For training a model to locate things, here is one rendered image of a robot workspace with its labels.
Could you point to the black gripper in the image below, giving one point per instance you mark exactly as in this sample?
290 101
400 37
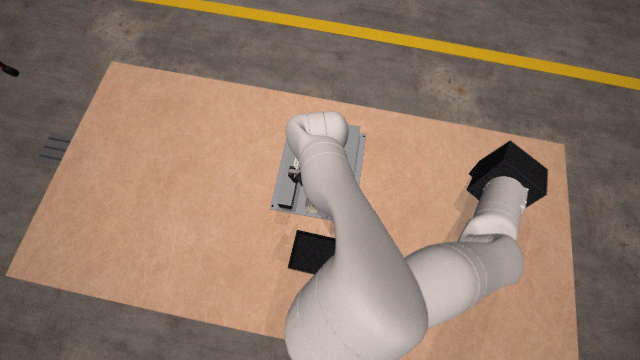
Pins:
295 175

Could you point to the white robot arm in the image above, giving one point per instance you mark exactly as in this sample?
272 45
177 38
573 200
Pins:
365 303

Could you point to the grey relay panel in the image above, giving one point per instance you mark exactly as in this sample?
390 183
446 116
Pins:
290 197

